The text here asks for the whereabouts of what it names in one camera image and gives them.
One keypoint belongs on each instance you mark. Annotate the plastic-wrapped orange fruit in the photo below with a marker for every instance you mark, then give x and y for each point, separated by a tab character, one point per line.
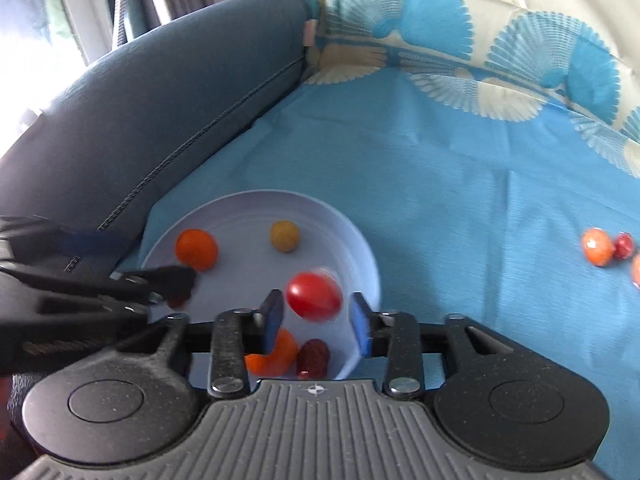
597	246
636	270

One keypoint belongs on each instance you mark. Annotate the blue fabric sofa armrest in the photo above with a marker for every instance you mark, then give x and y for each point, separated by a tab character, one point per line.
165	110

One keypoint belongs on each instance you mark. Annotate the dark red jujube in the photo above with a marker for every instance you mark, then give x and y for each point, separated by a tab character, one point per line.
313	358

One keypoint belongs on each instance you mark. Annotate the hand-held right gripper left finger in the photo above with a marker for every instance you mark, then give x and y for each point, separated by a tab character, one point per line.
272	321

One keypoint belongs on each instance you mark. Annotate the orange cherry tomato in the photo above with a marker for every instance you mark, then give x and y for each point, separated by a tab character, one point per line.
196	249
275	357

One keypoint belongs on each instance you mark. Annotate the plastic-wrapped red fruit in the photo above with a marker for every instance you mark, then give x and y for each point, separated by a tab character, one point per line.
624	246

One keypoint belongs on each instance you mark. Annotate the white window frame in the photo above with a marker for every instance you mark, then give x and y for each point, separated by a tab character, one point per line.
82	5

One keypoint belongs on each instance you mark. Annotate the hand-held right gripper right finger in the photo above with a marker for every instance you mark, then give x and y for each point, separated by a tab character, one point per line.
361	325

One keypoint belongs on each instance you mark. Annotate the blue fan-print cloth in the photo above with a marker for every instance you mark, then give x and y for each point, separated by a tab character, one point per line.
450	185

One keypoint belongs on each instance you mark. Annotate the pale blue round plate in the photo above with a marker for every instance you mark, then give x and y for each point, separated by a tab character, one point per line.
235	280

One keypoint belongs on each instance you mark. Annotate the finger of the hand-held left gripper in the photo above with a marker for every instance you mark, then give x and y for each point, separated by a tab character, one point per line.
160	282
92	242

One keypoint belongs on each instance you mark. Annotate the red cherry tomato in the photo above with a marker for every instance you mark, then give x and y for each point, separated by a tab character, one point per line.
314	296

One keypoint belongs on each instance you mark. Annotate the tan longan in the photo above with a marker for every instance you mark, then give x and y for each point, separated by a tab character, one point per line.
285	236

